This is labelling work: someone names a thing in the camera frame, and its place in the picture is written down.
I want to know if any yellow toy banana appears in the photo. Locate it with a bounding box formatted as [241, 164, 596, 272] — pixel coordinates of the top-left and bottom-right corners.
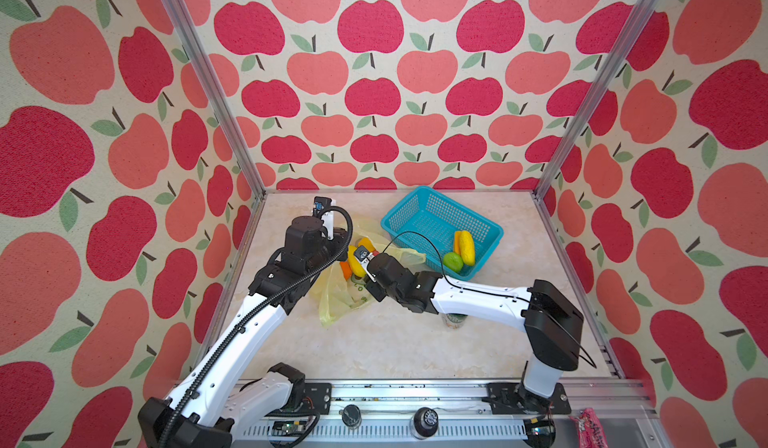
[460, 230, 476, 266]

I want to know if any pink snack packet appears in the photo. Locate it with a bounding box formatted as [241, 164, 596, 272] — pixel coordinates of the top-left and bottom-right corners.
[571, 408, 608, 448]

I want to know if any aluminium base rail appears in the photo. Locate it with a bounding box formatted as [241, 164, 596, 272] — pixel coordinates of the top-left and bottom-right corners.
[229, 375, 670, 447]

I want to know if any black round knob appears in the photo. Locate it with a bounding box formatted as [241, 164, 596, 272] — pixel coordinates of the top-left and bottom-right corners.
[410, 407, 439, 440]

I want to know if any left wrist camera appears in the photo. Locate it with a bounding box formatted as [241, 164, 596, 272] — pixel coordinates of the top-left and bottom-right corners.
[281, 196, 353, 272]

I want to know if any yellow toy corn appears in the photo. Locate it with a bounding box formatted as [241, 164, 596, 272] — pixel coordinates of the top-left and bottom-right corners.
[347, 237, 376, 279]

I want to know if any aluminium frame post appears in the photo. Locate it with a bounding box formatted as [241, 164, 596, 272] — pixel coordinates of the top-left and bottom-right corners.
[161, 0, 266, 203]
[532, 0, 661, 202]

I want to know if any teal plastic mesh basket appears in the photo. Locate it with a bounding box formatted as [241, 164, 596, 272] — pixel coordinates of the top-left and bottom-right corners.
[381, 186, 504, 281]

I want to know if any green toy fruit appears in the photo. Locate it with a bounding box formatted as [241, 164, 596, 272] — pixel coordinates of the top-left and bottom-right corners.
[442, 252, 465, 273]

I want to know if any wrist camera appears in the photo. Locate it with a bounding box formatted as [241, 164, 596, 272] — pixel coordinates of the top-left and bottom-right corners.
[281, 196, 353, 272]
[350, 245, 376, 281]

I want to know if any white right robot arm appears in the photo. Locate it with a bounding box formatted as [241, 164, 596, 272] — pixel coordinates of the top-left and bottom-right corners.
[354, 248, 584, 414]

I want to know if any yellow toy mango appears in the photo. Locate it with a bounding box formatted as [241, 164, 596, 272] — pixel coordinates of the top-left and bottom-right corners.
[453, 231, 461, 255]

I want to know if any aluminium frame post left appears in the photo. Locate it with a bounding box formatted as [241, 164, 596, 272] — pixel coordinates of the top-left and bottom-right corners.
[161, 0, 266, 203]

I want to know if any aluminium frame post right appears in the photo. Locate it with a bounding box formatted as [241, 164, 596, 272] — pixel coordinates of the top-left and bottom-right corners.
[532, 0, 661, 202]

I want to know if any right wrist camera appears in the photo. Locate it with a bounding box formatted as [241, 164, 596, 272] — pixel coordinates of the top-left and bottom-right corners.
[350, 245, 376, 281]

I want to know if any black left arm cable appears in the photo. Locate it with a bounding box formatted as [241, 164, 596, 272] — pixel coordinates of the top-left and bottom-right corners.
[157, 205, 355, 448]

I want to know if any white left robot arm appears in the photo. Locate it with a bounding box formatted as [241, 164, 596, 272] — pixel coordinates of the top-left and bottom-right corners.
[138, 216, 352, 447]

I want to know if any green drink can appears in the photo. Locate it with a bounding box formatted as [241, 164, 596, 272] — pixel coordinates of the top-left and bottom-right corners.
[443, 313, 467, 329]

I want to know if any yellow plastic avocado-print bag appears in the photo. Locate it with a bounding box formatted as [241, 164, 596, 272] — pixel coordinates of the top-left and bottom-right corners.
[309, 217, 426, 328]

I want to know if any orange toy fruit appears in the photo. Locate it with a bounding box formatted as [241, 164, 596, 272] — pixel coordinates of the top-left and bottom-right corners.
[339, 261, 353, 280]

